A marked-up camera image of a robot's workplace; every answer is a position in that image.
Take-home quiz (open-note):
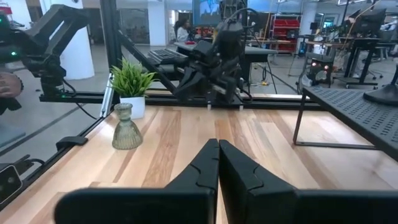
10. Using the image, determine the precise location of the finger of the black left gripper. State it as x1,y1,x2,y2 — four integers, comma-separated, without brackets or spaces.
198,67,219,95
174,67,201,99

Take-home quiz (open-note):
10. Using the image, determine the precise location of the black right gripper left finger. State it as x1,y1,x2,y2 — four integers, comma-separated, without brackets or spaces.
54,138,220,224

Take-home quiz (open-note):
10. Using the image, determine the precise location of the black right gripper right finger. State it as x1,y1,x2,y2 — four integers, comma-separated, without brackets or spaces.
218,139,398,224

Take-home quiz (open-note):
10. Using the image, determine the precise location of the black computer keyboard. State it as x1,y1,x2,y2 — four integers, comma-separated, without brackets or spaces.
147,47,189,67

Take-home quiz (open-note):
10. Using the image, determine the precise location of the grey desk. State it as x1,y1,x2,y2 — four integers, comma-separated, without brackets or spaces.
173,41,279,95

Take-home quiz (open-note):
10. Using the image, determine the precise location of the person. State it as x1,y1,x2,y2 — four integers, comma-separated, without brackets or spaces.
175,18,193,43

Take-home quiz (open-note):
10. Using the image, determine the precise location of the green plant in white pot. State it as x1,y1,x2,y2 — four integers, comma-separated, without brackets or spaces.
109,57,158,121

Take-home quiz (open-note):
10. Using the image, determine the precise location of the blue-screen computer monitor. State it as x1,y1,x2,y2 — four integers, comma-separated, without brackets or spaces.
192,0,225,28

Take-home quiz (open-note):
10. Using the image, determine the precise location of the slim white column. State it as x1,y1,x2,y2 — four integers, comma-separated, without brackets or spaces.
147,0,167,47

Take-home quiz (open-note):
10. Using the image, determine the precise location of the red storage shelving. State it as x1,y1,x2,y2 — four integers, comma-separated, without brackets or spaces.
268,13,302,54

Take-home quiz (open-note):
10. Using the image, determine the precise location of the black box with red lights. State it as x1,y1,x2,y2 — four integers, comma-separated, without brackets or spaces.
305,52,336,89

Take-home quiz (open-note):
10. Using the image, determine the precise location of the wide white column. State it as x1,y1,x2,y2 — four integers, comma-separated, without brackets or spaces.
39,0,96,81

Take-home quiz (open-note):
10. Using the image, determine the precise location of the black perforated metal shelf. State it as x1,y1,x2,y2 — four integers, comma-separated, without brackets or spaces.
292,86,398,163

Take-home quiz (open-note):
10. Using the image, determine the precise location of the black table edge clamp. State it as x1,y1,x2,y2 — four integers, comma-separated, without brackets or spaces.
55,135,89,152

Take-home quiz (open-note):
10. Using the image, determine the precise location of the black desk with monitor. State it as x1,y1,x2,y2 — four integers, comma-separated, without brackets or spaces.
331,7,398,90

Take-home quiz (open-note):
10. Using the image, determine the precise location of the person's hand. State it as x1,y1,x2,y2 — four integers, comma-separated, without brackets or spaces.
0,72,24,99

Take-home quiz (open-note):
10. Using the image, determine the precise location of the silver aluminium bracket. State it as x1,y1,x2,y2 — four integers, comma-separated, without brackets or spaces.
99,72,116,119

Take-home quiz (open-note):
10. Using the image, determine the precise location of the black table-level camera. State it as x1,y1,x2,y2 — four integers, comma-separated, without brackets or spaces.
0,164,24,206

